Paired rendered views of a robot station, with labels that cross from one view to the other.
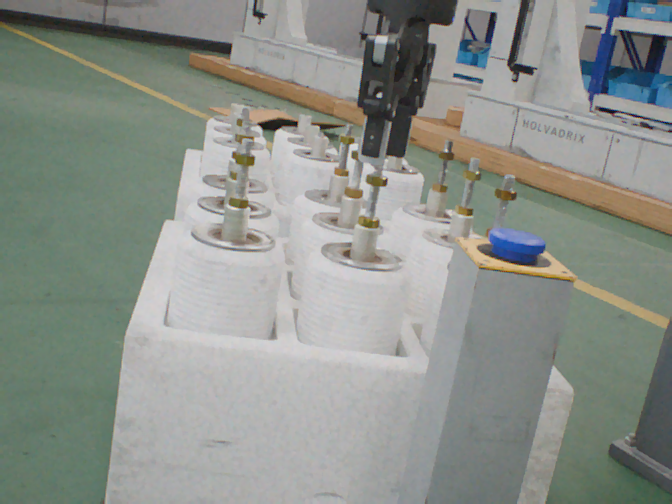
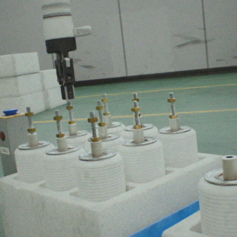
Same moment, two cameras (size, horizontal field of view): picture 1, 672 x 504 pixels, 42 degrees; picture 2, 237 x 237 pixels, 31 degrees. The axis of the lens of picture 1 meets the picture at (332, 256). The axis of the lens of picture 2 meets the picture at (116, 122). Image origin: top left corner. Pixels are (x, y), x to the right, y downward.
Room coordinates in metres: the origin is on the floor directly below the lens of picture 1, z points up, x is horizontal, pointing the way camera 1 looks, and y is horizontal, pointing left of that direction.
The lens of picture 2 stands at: (1.72, -0.51, 0.44)
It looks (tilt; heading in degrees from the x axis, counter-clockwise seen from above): 9 degrees down; 147
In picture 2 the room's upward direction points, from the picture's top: 7 degrees counter-clockwise
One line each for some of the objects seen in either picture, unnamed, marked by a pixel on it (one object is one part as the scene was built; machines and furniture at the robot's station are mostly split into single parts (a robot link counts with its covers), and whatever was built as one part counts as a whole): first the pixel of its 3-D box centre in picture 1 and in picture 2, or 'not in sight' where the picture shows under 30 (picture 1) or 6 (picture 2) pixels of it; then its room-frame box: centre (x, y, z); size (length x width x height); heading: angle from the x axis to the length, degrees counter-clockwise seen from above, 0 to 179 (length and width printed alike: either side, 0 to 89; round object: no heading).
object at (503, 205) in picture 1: (500, 215); (30, 122); (0.78, -0.14, 0.31); 0.01 x 0.01 x 0.08; 81
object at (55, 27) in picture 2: not in sight; (65, 25); (0.77, -0.01, 0.53); 0.11 x 0.09 x 0.06; 72
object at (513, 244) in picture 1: (515, 248); (10, 112); (0.61, -0.13, 0.32); 0.04 x 0.04 x 0.02
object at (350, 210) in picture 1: (350, 212); (102, 133); (0.88, -0.01, 0.26); 0.02 x 0.02 x 0.03
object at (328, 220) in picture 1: (347, 224); (103, 138); (0.88, -0.01, 0.25); 0.08 x 0.08 x 0.01
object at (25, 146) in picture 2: not in sight; (34, 146); (0.78, -0.14, 0.25); 0.08 x 0.08 x 0.01
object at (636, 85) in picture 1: (650, 87); not in sight; (6.37, -2.00, 0.36); 0.50 x 0.38 x 0.21; 126
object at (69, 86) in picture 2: (403, 121); (70, 88); (0.81, -0.04, 0.37); 0.03 x 0.01 x 0.05; 162
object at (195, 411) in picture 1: (321, 367); (111, 203); (0.88, -0.01, 0.09); 0.39 x 0.39 x 0.18; 8
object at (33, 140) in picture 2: not in sight; (33, 140); (0.78, -0.14, 0.26); 0.02 x 0.02 x 0.03
